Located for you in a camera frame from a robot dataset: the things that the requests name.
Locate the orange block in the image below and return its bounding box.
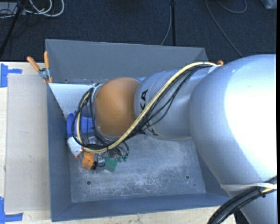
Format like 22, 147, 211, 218
81, 151, 95, 171

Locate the green square block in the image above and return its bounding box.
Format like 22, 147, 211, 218
104, 156, 119, 173

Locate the blue spray bottle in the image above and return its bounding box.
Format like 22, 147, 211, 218
65, 112, 95, 159

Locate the grey metal bin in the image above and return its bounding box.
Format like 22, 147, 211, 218
44, 38, 233, 223

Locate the pale flat board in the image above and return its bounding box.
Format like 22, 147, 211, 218
4, 73, 51, 212

